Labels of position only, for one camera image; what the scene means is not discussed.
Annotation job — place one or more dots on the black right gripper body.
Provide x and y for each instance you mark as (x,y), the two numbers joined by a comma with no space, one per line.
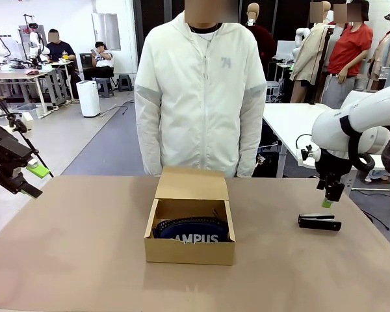
(333,165)

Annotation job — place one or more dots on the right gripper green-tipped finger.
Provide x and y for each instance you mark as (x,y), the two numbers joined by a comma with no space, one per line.
(321,184)
(334,191)

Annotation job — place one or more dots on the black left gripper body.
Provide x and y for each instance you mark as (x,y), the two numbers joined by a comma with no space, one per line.
(6,152)

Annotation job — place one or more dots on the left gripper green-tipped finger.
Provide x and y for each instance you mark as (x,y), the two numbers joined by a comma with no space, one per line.
(31,190)
(39,169)

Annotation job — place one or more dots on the black stapler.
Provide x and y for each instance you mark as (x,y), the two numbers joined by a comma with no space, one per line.
(318,222)

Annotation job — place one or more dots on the navy zippered pencil case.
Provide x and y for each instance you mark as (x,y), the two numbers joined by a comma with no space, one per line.
(188,229)

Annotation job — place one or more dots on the brown cardboard box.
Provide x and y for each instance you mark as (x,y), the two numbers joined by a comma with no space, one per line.
(188,253)

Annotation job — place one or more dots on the person's right forearm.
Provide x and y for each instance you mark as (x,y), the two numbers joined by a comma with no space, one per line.
(148,139)

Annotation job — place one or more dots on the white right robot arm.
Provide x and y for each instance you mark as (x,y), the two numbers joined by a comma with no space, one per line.
(328,130)

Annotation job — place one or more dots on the person's left forearm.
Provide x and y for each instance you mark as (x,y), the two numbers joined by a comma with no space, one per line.
(250,139)

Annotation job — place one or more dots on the clear storage bin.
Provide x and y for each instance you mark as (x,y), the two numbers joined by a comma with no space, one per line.
(32,110)

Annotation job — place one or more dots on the wooden-top workbench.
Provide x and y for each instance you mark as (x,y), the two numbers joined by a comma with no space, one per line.
(6,75)

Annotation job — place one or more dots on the white air purifier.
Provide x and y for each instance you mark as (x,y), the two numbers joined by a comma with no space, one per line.
(88,99)

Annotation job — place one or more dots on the grey crate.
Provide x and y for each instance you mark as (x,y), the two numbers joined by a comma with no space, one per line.
(272,91)

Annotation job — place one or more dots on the grey plastic stool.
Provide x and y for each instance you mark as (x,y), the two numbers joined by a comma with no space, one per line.
(125,83)
(104,88)

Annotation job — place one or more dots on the small white desk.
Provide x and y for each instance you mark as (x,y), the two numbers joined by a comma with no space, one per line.
(63,63)

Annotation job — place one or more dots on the mannequin in beige coat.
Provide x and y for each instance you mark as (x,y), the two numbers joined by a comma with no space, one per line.
(307,55)

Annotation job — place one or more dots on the seated person in navy shirt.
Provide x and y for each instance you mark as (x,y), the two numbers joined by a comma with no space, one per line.
(60,50)

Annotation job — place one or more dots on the figure in red shirt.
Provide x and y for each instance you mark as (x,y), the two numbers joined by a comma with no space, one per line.
(349,45)

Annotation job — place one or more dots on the seated person in white shirt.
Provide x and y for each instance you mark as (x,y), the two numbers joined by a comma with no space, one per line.
(102,61)

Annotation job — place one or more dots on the mannequin in dark red top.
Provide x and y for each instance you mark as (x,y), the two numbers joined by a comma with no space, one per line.
(263,39)

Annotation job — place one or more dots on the person in white jacket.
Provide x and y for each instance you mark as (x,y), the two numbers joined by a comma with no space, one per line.
(198,84)

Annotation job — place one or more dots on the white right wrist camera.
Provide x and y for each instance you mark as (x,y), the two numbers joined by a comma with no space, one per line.
(304,155)

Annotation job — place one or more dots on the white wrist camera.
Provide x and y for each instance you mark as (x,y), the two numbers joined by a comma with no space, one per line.
(26,121)
(304,155)

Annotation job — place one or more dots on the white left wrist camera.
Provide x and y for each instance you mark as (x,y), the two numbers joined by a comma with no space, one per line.
(26,121)

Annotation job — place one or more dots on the grey wall panel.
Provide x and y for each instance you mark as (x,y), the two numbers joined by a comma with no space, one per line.
(105,31)

